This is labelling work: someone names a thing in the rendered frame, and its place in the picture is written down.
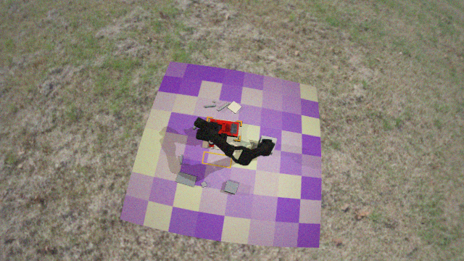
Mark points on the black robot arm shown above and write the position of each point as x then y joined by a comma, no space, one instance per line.
209,131

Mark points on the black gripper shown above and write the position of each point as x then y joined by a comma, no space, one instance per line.
222,135

